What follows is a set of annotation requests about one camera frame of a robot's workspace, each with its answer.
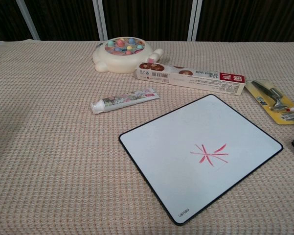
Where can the silver black razor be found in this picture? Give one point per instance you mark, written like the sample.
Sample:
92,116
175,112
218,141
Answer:
271,94

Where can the beige waffle tablecloth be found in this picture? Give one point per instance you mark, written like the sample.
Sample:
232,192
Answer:
51,159

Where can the cream toy fishing game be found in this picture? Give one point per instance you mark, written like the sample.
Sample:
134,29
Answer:
117,60

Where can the yellow razor blister card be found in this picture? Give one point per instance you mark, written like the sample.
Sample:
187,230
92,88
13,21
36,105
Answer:
259,94

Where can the floral toothpaste tube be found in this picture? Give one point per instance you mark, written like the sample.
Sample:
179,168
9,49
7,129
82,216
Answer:
122,100

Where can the long white red paper box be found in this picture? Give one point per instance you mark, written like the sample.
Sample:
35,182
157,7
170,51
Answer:
186,79

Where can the white frame post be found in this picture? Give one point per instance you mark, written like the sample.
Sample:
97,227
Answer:
28,19
100,19
194,19

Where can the white board with black rim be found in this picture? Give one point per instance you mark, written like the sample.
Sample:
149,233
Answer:
186,147

